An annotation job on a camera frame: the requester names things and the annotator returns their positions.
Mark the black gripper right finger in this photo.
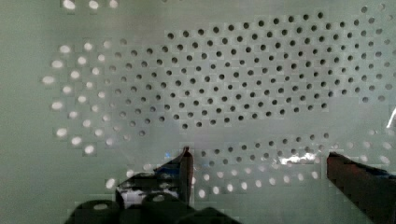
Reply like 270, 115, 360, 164
326, 152, 396, 224

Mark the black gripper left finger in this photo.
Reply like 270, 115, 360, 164
115, 147, 193, 205

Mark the green plastic strainer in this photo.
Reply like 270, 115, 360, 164
1, 0, 395, 224

